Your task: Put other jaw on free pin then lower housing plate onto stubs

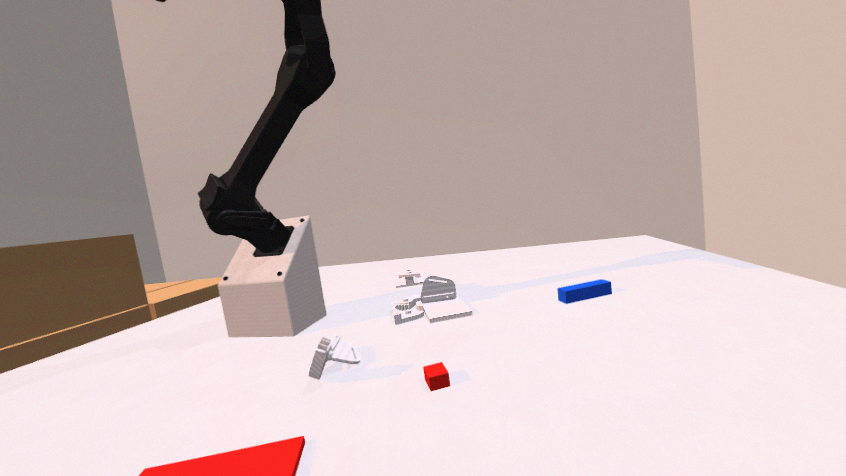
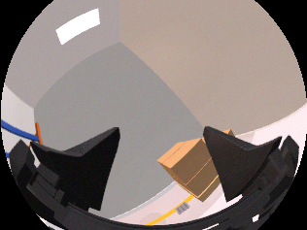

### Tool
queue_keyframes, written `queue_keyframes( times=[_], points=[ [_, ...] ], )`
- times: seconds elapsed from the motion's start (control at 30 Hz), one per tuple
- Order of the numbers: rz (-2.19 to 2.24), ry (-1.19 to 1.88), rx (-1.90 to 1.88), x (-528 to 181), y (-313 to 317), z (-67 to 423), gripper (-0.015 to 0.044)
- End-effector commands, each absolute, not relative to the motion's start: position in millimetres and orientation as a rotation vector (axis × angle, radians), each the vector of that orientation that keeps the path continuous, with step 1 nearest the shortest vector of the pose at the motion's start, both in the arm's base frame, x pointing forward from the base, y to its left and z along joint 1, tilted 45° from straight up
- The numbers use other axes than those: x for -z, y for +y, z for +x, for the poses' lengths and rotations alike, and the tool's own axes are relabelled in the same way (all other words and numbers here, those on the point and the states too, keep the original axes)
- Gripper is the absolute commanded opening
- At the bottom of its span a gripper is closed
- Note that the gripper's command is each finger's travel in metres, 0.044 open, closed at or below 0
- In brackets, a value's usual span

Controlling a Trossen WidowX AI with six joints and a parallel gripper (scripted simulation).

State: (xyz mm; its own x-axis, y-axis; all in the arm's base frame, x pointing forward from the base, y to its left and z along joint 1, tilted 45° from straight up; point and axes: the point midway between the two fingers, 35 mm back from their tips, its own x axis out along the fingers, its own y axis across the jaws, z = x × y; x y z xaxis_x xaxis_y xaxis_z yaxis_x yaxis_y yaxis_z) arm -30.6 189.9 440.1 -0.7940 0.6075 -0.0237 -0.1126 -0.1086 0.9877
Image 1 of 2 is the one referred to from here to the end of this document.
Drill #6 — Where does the blue rectangular block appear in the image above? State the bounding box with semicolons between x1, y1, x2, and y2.
557;280;612;305

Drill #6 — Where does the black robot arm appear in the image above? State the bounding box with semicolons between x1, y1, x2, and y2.
197;0;336;257

